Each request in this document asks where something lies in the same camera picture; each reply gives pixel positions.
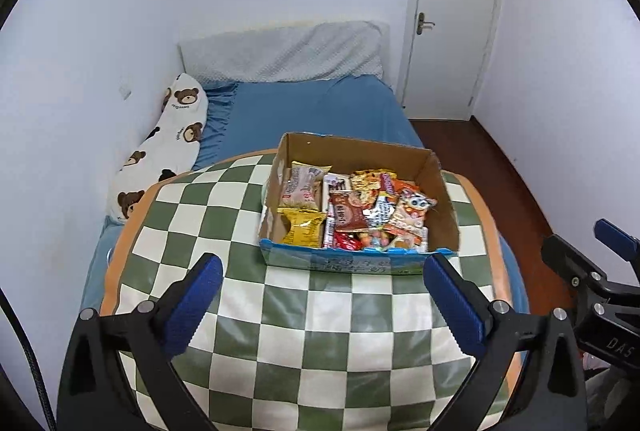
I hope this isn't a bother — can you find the white snack packet yellow edge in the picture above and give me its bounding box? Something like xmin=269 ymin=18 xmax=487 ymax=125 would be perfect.
xmin=280 ymin=161 xmax=332 ymax=212

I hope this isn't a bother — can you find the brown snack packet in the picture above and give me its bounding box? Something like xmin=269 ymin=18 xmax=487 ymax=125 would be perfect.
xmin=328 ymin=190 xmax=371 ymax=232

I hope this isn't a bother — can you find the cardboard box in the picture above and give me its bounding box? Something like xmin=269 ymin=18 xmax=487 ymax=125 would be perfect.
xmin=258 ymin=132 xmax=460 ymax=279

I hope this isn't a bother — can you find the white bear print pillow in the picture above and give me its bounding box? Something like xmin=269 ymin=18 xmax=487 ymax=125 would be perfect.
xmin=110 ymin=72 xmax=210 ymax=226

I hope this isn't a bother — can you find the dark red candy packet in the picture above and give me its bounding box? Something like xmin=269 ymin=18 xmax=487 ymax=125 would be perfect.
xmin=332 ymin=231 xmax=363 ymax=252

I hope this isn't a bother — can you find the white chocolate cookie packet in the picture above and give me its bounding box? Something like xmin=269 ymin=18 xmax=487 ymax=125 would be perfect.
xmin=322 ymin=174 xmax=353 ymax=212

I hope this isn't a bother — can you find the white blue snack packet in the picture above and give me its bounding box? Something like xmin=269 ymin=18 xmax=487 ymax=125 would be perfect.
xmin=365 ymin=194 xmax=398 ymax=229

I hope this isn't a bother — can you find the colourful candy bag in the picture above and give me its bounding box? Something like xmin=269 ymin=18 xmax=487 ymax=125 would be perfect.
xmin=360 ymin=231 xmax=431 ymax=254

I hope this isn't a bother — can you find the white cartoon face packet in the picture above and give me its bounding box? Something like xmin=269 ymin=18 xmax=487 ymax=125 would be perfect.
xmin=390 ymin=191 xmax=438 ymax=232

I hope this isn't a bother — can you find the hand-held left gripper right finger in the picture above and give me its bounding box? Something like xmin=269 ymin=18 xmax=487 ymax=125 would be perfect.
xmin=422 ymin=252 xmax=587 ymax=431

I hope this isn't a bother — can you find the yellow red noodle packet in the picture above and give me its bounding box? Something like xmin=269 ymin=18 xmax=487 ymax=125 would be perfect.
xmin=349 ymin=168 xmax=398 ymax=207

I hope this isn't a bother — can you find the blue bed sheet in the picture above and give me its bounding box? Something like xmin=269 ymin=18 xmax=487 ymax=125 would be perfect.
xmin=80 ymin=76 xmax=531 ymax=317

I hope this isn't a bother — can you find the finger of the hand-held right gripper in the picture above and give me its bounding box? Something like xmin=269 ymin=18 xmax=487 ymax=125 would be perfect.
xmin=594 ymin=218 xmax=640 ymax=264
xmin=541 ymin=235 xmax=608 ymax=293

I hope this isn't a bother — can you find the red white slim packet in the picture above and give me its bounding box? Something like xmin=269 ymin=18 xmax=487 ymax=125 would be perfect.
xmin=322 ymin=204 xmax=336 ymax=248

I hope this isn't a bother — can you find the black cable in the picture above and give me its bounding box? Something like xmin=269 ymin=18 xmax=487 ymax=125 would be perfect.
xmin=0 ymin=286 xmax=56 ymax=431

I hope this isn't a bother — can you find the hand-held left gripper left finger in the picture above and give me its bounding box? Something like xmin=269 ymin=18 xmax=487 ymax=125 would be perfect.
xmin=57 ymin=252 xmax=224 ymax=431

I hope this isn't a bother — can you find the orange snack packet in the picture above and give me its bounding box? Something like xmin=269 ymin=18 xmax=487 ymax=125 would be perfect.
xmin=382 ymin=174 xmax=421 ymax=207

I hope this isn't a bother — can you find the white door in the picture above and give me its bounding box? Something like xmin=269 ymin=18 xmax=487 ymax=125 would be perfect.
xmin=400 ymin=0 xmax=508 ymax=122

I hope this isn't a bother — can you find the green white checkered mat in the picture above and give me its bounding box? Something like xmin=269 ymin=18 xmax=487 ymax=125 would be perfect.
xmin=100 ymin=148 xmax=531 ymax=431

